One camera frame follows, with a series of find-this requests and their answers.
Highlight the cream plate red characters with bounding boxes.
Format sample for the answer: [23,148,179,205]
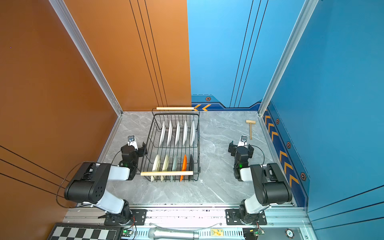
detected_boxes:
[161,155,169,182]

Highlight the white plate row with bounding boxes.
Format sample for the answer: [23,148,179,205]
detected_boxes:
[175,121,180,147]
[167,121,173,147]
[159,122,166,147]
[190,121,196,147]
[182,121,188,146]

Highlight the cream plate black flower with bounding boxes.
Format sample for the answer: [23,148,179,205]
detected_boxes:
[151,155,161,182]

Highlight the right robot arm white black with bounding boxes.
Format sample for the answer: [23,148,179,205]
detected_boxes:
[228,141,293,225]

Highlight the green circuit board left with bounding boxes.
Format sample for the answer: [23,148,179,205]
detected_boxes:
[122,229,134,238]

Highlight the silver microphone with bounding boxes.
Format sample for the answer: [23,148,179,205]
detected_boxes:
[148,227,200,240]

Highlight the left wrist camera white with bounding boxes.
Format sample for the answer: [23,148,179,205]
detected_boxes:
[128,136,138,150]

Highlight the wooden mallet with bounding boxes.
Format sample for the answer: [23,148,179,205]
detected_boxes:
[246,120,256,140]

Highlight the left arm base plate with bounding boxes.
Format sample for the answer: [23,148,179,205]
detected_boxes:
[104,209,147,227]

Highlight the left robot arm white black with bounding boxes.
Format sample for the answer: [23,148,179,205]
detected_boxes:
[64,142,148,226]

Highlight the circuit board right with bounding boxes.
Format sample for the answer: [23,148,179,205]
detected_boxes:
[243,229,265,240]

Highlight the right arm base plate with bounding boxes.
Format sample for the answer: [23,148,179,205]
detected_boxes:
[225,209,268,226]

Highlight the checkerboard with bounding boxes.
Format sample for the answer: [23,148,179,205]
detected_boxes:
[48,226,122,240]

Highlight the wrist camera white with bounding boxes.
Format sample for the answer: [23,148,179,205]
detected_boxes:
[128,136,138,150]
[238,135,248,147]

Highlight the black wire dish rack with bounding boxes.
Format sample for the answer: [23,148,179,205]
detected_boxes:
[139,107,201,183]

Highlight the orange plate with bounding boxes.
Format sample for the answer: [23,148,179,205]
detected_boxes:
[180,155,188,182]

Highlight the yellow label tag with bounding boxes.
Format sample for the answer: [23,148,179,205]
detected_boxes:
[211,229,224,237]

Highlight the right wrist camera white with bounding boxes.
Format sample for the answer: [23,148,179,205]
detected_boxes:
[238,135,248,147]

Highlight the blue floral pattern plate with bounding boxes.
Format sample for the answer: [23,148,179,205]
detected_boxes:
[170,156,178,182]

